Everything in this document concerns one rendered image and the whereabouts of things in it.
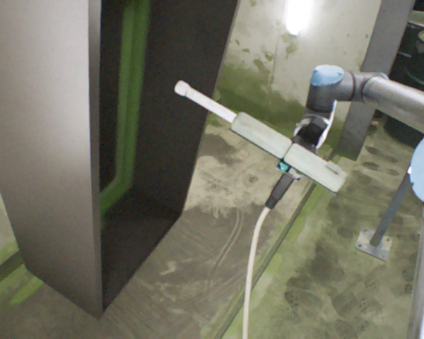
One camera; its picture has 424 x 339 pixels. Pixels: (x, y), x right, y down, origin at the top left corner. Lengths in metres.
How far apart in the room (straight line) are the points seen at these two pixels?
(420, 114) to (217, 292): 1.35
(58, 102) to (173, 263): 1.46
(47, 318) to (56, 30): 1.56
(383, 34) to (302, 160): 1.83
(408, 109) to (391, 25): 1.67
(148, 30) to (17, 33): 0.65
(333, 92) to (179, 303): 1.26
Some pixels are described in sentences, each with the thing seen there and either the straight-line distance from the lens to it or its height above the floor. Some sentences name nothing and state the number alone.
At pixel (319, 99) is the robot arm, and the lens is 1.08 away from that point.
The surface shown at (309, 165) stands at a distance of 0.84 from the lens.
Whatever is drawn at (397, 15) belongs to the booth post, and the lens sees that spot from 2.54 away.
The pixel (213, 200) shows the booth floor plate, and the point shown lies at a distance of 2.30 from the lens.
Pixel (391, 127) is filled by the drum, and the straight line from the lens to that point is 3.43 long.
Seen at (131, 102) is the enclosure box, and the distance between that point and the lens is 1.42.
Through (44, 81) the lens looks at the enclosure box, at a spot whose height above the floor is 1.40.
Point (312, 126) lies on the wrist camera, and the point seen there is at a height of 1.19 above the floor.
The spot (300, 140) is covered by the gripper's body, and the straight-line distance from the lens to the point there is 0.97.
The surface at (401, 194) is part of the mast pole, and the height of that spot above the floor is 0.45.
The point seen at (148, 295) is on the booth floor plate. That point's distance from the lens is 1.88.
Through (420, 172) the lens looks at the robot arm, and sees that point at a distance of 0.62.
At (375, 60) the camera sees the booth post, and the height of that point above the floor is 0.83.
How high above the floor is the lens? 1.66
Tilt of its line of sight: 40 degrees down
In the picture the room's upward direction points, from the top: 3 degrees clockwise
